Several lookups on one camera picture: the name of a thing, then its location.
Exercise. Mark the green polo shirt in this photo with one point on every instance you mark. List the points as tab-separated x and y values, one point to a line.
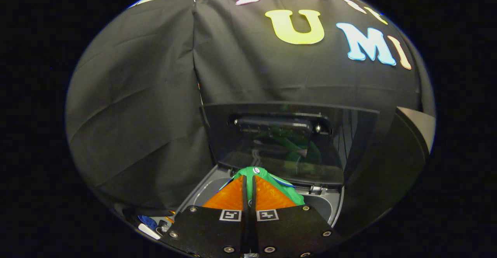
264	174

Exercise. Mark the small white object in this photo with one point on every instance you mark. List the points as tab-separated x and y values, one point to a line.
149	231

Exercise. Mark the black backdrop cloth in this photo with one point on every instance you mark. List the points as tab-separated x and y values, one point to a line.
136	114

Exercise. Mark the beige cabinet with dark top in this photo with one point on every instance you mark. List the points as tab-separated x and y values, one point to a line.
388	172

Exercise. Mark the dark glass washing machine lid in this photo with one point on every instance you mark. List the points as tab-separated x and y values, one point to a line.
271	161

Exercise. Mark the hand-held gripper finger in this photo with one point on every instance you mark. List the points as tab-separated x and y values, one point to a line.
253	199
245	199

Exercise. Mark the small blue object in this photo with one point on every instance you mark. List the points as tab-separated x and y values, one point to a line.
147	222

